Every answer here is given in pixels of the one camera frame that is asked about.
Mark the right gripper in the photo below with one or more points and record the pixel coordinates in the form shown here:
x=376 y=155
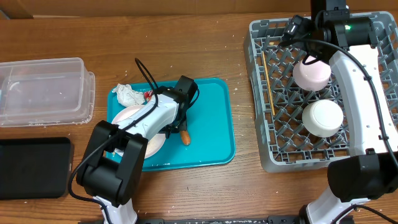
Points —
x=303 y=33

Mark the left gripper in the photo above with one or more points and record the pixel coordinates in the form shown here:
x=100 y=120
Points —
x=181 y=126

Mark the orange carrot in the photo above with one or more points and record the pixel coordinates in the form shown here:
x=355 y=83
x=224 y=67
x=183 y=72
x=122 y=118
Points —
x=185 y=137

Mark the white plate with food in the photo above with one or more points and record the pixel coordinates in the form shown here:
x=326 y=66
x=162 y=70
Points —
x=155 y=143

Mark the red snack wrapper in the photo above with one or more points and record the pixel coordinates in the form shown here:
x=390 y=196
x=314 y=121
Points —
x=148 y=95

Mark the wooden chopstick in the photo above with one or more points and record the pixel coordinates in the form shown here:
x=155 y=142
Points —
x=268 y=83

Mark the white tissue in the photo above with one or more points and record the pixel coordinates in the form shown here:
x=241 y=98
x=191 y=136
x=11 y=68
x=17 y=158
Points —
x=127 y=97

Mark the white saucer bowl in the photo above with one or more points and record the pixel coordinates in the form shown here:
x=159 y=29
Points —
x=322 y=118

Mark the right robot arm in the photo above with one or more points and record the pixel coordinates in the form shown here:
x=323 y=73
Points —
x=349 y=46

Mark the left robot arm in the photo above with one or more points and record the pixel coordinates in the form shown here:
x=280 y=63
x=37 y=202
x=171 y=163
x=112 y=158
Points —
x=112 y=165

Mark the teal plastic tray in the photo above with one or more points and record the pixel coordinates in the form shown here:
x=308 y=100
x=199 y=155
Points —
x=210 y=126

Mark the grey dish rack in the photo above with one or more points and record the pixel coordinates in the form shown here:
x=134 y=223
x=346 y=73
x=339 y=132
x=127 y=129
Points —
x=284 y=143

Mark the clear plastic bin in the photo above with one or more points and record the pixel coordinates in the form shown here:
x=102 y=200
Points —
x=46 y=92

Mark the black plastic bin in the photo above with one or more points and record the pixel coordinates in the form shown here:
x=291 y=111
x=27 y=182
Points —
x=35 y=167

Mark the cardboard backdrop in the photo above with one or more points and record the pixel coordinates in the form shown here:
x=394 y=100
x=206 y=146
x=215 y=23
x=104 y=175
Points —
x=28 y=9

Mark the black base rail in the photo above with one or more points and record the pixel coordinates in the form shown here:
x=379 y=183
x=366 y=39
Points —
x=288 y=219

